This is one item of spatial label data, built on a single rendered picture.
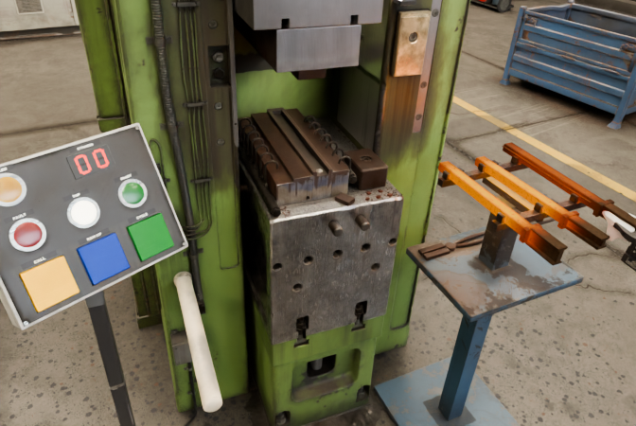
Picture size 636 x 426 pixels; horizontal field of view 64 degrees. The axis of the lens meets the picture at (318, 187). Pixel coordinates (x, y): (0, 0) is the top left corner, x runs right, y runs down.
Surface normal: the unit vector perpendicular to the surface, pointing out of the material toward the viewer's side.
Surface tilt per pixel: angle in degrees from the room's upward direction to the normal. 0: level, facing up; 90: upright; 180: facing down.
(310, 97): 90
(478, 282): 0
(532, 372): 0
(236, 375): 90
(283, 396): 90
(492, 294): 0
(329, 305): 90
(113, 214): 60
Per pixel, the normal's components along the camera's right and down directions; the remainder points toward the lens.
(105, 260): 0.65, -0.08
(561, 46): -0.84, 0.25
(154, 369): 0.04, -0.85
